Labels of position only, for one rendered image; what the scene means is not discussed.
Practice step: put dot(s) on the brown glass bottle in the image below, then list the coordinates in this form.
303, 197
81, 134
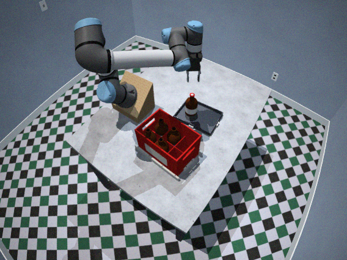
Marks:
161, 127
150, 135
173, 136
163, 144

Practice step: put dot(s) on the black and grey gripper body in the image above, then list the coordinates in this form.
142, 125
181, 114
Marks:
195, 55

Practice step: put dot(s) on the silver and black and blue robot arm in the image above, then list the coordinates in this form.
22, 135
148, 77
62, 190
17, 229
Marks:
92, 55

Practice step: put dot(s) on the red crate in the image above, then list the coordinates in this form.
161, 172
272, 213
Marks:
179, 155

